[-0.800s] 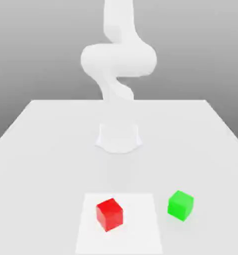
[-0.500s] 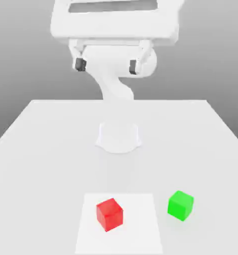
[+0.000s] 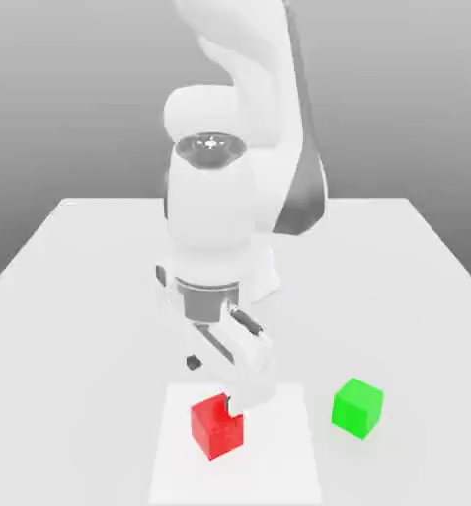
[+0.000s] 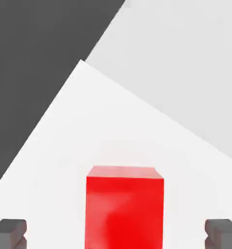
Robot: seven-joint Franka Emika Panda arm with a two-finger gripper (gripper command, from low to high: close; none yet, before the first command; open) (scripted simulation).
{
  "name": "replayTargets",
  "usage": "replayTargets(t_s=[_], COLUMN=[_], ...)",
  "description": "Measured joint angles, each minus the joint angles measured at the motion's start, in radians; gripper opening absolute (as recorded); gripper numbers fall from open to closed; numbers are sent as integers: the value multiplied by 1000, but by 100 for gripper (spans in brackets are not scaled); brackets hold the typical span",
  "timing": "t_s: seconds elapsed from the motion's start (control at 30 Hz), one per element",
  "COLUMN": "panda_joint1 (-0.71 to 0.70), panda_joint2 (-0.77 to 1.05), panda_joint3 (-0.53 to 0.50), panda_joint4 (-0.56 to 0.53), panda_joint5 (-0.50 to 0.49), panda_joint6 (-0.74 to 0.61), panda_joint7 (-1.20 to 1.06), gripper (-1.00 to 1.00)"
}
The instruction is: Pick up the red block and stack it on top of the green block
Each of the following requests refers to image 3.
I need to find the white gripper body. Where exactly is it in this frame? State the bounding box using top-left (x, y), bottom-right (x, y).
top-left (182, 311), bottom-right (277, 390)

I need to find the small red cube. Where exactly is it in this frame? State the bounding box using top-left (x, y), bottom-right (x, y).
top-left (190, 391), bottom-right (245, 463)

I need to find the small green cube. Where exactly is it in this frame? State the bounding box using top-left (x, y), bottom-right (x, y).
top-left (331, 377), bottom-right (385, 441)

